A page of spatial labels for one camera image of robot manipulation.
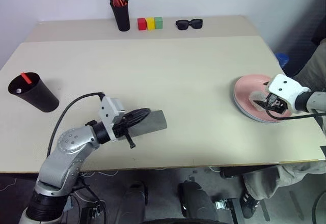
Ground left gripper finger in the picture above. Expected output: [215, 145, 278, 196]
[124, 133, 136, 150]
[121, 107, 152, 127]

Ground pink plate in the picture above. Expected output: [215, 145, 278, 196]
[233, 73, 293, 123]

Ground black table foot with caster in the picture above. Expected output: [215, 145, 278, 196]
[214, 198, 242, 224]
[85, 203, 104, 221]

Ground person in grey trousers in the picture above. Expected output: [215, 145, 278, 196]
[241, 37, 326, 201]

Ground white tissue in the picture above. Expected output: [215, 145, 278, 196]
[249, 90, 271, 112]

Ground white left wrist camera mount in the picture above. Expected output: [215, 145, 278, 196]
[98, 96, 126, 143]

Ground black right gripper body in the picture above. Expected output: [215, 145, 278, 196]
[264, 93, 288, 115]

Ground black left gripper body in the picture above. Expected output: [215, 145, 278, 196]
[112, 119, 131, 140]

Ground dark grey rounded shape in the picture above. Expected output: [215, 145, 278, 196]
[177, 180, 219, 222]
[121, 181, 149, 221]

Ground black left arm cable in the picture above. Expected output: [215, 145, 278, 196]
[47, 91, 106, 158]

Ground tall black pen holder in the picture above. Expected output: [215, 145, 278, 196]
[110, 0, 131, 32]

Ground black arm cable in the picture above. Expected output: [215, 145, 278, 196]
[47, 91, 106, 158]
[263, 106, 326, 121]

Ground wide black plastic cup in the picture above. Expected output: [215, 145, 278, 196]
[7, 71, 60, 113]

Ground black table frame bar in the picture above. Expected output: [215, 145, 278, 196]
[220, 164, 281, 179]

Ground black sunglasses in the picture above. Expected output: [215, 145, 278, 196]
[175, 18, 203, 31]

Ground black shoe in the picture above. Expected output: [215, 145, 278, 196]
[239, 190, 261, 219]

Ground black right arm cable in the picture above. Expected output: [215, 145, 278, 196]
[263, 106, 326, 121]

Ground grey glasses case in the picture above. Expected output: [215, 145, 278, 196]
[126, 109, 168, 138]

